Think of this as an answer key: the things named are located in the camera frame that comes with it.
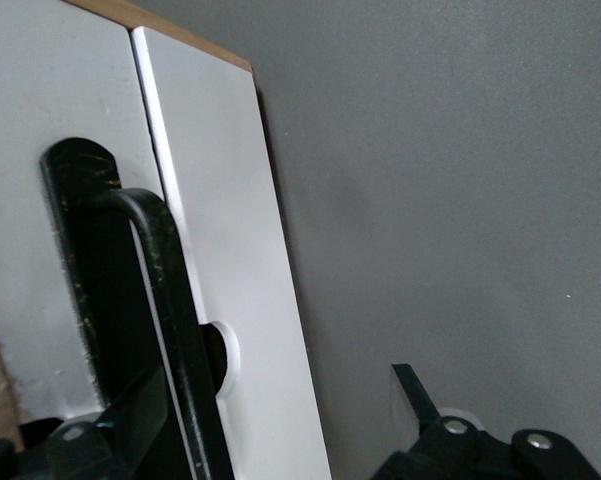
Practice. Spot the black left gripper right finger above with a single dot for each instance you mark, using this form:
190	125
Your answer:
430	425

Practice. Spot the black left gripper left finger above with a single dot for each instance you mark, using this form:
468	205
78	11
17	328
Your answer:
130	415

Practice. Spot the wooden drawer cabinet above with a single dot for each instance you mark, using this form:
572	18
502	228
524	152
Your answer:
215	47

